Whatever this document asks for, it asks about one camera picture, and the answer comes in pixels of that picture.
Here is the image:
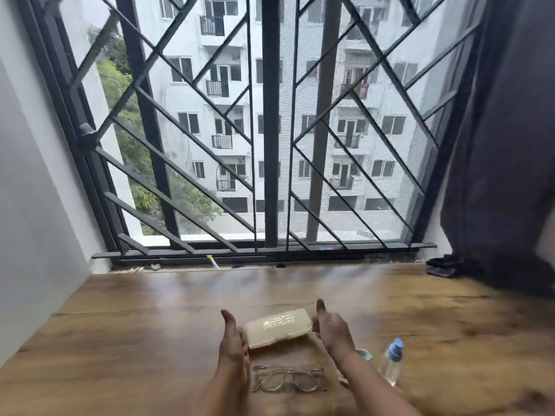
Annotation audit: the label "person's right hand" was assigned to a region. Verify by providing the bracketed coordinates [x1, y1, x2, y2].
[312, 298, 357, 362]

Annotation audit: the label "person's left hand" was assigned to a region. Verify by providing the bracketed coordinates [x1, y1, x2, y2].
[216, 309, 251, 386]

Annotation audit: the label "translucent yellowish glasses case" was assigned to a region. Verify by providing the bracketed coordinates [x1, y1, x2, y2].
[242, 308, 314, 350]

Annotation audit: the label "clear-framed eyeglasses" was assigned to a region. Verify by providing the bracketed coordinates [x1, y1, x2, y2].
[251, 363, 328, 394]

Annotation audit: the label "small spray bottle blue cap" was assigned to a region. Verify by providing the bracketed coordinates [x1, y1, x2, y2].
[379, 338, 405, 388]

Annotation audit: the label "person's right forearm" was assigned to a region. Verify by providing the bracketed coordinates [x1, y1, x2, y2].
[336, 348, 421, 416]

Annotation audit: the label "dark crumpled cloth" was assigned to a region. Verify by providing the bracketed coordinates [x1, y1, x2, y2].
[425, 254, 465, 278]

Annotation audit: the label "black metal window grille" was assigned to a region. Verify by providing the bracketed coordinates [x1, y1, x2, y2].
[47, 0, 482, 259]

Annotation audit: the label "white apartment building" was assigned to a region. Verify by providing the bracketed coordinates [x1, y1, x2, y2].
[134, 0, 465, 239]

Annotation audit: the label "green tree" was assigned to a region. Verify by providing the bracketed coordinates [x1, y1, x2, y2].
[88, 25, 222, 236]

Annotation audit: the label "dark curtain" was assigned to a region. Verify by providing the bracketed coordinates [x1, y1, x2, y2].
[440, 0, 555, 298]

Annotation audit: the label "black window frame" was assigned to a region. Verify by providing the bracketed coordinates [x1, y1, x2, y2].
[17, 0, 491, 267]

